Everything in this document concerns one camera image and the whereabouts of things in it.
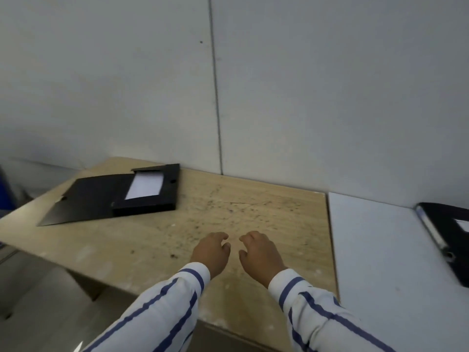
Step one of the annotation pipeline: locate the person's left hand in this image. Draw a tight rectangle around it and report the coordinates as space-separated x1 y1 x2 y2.
190 232 231 280

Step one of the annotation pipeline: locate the person's right hand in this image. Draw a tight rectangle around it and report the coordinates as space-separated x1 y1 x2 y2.
238 231 288 289

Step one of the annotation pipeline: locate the person's left forearm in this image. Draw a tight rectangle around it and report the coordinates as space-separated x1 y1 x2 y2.
81 262 211 352

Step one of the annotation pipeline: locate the person's right forearm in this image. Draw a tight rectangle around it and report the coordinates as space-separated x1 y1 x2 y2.
268 268 396 352

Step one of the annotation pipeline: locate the wooden table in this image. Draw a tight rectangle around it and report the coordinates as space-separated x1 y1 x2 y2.
0 157 339 352

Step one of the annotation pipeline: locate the white paper sheet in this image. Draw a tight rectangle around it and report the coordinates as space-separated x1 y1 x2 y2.
125 172 164 200

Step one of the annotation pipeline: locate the open black file box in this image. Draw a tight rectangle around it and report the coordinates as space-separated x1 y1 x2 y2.
37 164 181 227

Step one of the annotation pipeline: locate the white table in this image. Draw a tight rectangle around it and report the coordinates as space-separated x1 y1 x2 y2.
327 192 469 352

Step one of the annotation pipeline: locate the closed black file box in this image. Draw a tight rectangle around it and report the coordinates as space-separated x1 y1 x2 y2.
415 202 469 288

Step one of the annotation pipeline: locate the blue chair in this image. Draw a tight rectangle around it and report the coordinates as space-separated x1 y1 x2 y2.
0 165 17 210

